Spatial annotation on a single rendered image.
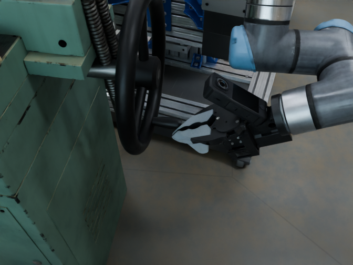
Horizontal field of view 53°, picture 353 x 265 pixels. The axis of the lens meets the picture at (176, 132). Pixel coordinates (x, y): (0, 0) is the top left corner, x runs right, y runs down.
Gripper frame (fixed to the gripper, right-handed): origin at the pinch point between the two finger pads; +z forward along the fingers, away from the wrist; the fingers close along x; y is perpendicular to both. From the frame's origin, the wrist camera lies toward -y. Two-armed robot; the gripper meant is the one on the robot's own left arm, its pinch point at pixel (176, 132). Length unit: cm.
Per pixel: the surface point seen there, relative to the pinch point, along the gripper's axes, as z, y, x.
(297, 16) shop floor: -11, 84, 163
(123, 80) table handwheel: -4.2, -19.7, -8.2
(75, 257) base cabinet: 38.6, 20.2, -13.6
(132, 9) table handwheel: -6.9, -24.7, 0.2
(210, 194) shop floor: 26, 65, 30
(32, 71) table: 12.5, -23.9, -3.2
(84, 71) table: 4.8, -20.3, -2.6
